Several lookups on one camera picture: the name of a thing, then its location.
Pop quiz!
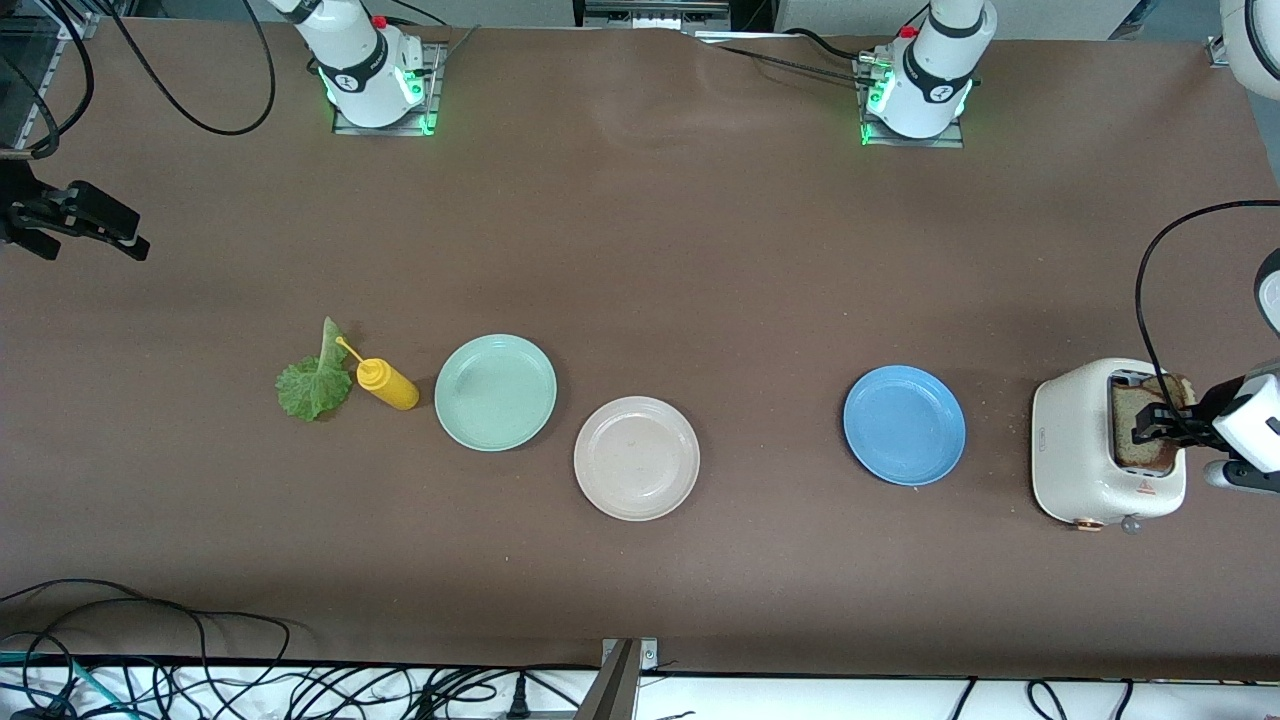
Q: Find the green lettuce leaf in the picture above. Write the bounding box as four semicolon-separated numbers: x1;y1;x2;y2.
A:
275;317;353;422

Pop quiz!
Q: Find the yellow squeeze bottle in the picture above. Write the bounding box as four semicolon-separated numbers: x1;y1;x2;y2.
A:
335;336;421;411

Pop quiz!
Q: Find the blue plate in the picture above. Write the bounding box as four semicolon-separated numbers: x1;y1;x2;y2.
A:
843;365;967;487

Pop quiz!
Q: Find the mint green plate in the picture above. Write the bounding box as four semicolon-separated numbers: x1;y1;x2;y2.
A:
434;334;558;452

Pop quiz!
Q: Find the beige plate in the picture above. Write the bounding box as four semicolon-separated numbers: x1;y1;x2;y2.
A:
573;396;701;523

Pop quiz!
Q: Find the white two-slot toaster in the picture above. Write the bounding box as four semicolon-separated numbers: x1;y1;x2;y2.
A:
1031;357;1188;534

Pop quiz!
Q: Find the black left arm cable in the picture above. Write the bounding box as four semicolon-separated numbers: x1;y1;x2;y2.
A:
1135;200;1280;406

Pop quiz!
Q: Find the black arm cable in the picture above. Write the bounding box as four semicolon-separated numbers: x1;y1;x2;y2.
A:
100;0;278;137
1135;200;1280;406

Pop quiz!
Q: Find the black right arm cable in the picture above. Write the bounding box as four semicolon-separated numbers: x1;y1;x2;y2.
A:
100;0;278;137

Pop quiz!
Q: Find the black hanging cable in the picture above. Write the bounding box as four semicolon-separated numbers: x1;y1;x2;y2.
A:
0;0;96;161

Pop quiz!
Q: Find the black looping table cable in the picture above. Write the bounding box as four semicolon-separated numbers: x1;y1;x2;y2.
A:
0;578;291;661

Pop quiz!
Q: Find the teal cable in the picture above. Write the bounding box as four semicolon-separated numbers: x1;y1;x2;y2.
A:
0;650;111;716

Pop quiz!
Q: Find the black straight table cable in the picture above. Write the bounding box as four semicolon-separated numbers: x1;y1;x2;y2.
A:
700;35;881;89

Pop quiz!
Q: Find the black metal frame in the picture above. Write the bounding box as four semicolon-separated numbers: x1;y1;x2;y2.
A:
573;0;733;31

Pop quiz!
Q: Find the grey metal bracket post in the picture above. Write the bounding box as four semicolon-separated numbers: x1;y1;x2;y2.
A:
575;638;661;720

